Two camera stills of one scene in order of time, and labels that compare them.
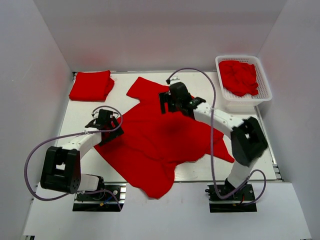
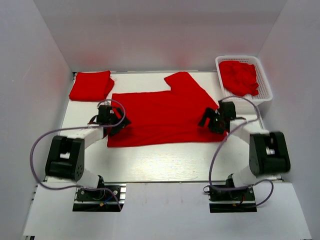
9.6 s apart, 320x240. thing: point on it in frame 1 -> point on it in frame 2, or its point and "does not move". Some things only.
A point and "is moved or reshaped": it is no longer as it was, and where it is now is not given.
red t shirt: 153,144 is moved or reshaped
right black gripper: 165,97 -> 211,114
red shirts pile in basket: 238,78 does not move
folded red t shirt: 93,86 does not move
